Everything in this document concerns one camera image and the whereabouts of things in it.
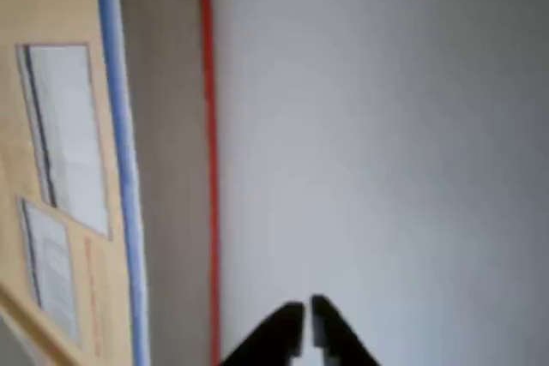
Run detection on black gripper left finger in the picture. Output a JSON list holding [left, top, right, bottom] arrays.
[[220, 301, 306, 366]]

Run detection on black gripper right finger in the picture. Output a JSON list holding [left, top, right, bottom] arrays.
[[309, 295, 382, 366]]

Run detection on red anatomy textbook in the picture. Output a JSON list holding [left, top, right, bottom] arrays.
[[0, 0, 222, 366]]

